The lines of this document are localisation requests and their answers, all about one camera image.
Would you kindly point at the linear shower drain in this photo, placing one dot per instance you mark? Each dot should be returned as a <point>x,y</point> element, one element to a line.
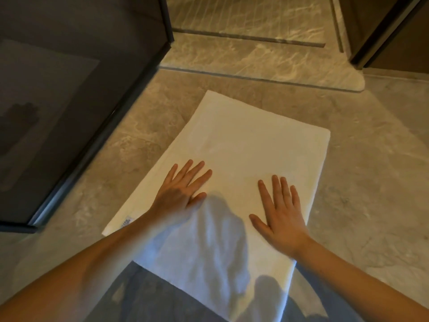
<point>248,37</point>

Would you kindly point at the person's right forearm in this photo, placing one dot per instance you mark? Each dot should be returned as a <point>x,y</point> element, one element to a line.
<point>362,285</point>

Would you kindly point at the fixed dark glass panel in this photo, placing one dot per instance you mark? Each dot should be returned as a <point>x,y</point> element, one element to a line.
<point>402,46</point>

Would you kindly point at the dark glass shower door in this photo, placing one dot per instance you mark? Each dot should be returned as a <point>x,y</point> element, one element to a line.
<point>83,97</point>

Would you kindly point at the person's left forearm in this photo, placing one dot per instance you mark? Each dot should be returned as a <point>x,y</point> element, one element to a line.
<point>67,278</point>

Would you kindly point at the thin white towel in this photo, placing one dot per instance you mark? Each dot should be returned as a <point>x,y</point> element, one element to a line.
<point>251,137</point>

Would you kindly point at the person's left hand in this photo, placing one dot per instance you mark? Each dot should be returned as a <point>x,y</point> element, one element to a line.
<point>177,197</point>

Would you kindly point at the person's right hand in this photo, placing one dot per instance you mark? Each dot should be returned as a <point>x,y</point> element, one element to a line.
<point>285,224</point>

